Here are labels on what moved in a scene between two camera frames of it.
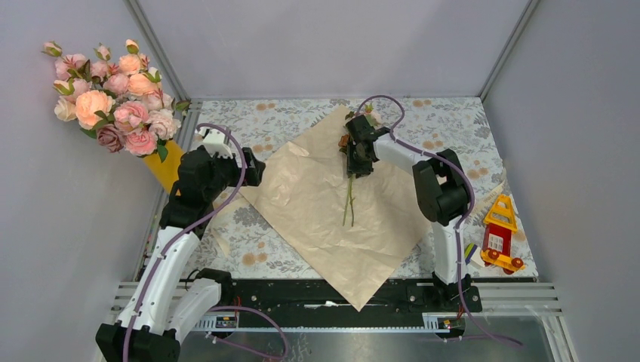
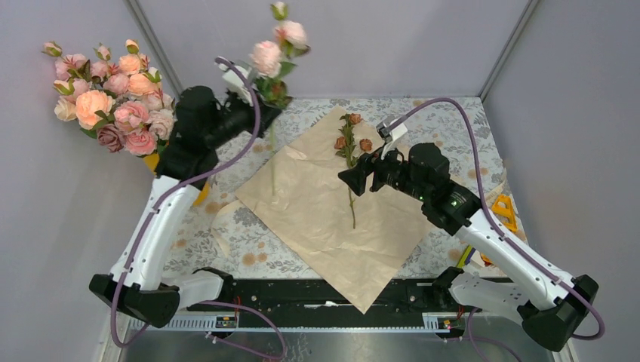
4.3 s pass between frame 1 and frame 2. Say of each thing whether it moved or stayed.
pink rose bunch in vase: stayed
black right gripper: moved
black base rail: stayed
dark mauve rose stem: stayed
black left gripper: moved
